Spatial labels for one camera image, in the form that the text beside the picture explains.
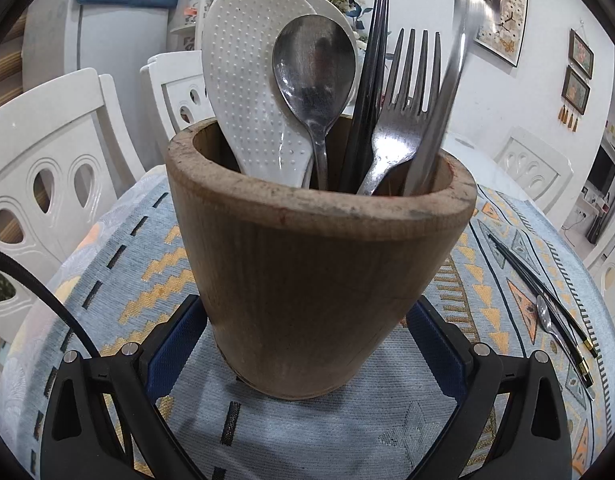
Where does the white dining chair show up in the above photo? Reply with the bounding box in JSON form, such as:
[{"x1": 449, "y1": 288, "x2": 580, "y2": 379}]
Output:
[
  {"x1": 494, "y1": 127, "x2": 573, "y2": 213},
  {"x1": 582, "y1": 230, "x2": 615, "y2": 321},
  {"x1": 0, "y1": 67, "x2": 148, "y2": 341},
  {"x1": 140, "y1": 50, "x2": 213, "y2": 136}
]

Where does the black chopstick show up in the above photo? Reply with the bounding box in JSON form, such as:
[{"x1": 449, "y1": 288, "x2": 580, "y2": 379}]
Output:
[
  {"x1": 487, "y1": 232, "x2": 599, "y2": 359},
  {"x1": 490, "y1": 240, "x2": 595, "y2": 388},
  {"x1": 337, "y1": 0, "x2": 388, "y2": 193},
  {"x1": 347, "y1": 0, "x2": 391, "y2": 193}
]

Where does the white refrigerator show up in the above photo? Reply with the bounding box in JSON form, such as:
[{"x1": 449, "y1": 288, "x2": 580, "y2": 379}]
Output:
[{"x1": 22, "y1": 0, "x2": 188, "y2": 96}]

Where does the television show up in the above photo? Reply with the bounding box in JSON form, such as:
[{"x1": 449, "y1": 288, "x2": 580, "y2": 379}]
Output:
[{"x1": 586, "y1": 147, "x2": 615, "y2": 196}]

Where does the thick black cable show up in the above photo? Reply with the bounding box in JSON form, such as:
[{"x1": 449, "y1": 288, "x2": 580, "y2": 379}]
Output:
[{"x1": 0, "y1": 246, "x2": 143, "y2": 480}]

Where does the white rice paddle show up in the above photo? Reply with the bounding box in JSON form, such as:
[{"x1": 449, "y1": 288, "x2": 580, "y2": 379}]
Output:
[
  {"x1": 292, "y1": 0, "x2": 361, "y2": 56},
  {"x1": 202, "y1": 0, "x2": 318, "y2": 186}
]

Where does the patterned blue tablecloth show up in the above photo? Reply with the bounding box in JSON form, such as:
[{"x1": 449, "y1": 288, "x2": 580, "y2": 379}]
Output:
[{"x1": 0, "y1": 165, "x2": 615, "y2": 480}]

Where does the large framed floral picture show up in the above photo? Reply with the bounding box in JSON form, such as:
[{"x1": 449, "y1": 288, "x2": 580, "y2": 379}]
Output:
[{"x1": 475, "y1": 0, "x2": 529, "y2": 67}]

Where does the white wall shelf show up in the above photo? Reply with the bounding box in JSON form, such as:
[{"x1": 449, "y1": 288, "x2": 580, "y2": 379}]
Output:
[{"x1": 170, "y1": 0, "x2": 216, "y2": 53}]

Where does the blue flower bunch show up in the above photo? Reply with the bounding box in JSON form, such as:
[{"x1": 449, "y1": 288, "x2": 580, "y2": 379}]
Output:
[{"x1": 345, "y1": 0, "x2": 373, "y2": 46}]

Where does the brown striped curtain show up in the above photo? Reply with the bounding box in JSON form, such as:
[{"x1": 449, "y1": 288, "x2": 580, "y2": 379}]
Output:
[{"x1": 0, "y1": 15, "x2": 28, "y2": 111}]

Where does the wooden utensil holder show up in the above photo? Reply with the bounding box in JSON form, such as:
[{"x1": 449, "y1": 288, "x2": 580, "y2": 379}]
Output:
[{"x1": 166, "y1": 116, "x2": 478, "y2": 401}]

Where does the metal fork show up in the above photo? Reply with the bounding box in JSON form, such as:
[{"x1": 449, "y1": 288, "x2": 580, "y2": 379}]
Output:
[{"x1": 356, "y1": 28, "x2": 443, "y2": 196}]

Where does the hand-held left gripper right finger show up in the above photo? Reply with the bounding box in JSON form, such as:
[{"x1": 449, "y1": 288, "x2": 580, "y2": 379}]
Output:
[{"x1": 407, "y1": 296, "x2": 573, "y2": 480}]

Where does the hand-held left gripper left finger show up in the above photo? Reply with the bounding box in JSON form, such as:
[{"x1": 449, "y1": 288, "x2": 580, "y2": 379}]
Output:
[{"x1": 40, "y1": 295, "x2": 208, "y2": 480}]

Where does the small framed picture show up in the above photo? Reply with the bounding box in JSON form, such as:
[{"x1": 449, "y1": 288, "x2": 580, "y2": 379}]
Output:
[
  {"x1": 561, "y1": 66, "x2": 591, "y2": 115},
  {"x1": 569, "y1": 29, "x2": 595, "y2": 80}
]

